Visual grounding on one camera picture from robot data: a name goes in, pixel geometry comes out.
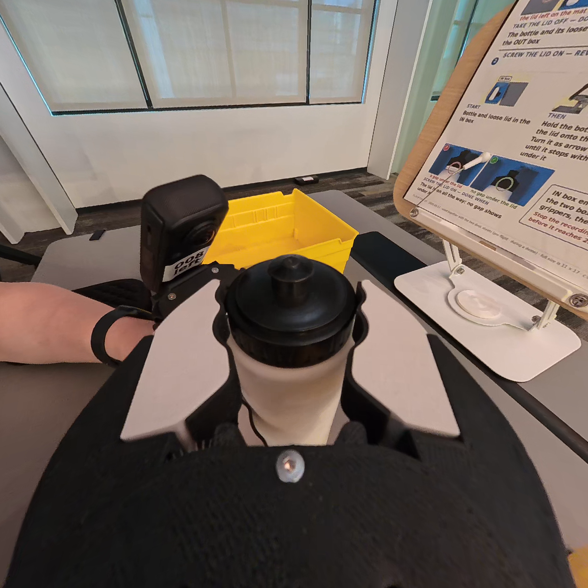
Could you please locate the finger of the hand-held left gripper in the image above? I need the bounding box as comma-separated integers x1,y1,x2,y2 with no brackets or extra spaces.
238,406,267,446

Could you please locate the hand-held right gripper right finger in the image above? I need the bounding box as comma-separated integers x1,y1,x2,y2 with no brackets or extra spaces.
342,279,461,438

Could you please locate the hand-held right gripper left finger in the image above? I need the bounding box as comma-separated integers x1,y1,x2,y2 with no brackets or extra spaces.
119,278,242,442

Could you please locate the white plastic bottle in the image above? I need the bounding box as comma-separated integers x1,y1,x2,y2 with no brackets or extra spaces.
232,345,352,446

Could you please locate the black bottle lid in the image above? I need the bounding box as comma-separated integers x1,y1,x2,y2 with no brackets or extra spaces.
224,255,358,368

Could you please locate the person's left forearm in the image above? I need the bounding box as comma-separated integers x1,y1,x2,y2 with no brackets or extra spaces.
0,281,154,364

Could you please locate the black mesh wrist pad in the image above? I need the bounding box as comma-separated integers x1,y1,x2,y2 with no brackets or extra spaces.
73,278,152,311

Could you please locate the large window with blinds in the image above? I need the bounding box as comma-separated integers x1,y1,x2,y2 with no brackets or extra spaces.
0,0,379,115

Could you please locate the printed instruction sheet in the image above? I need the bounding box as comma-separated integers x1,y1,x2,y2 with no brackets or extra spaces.
403,0,588,281

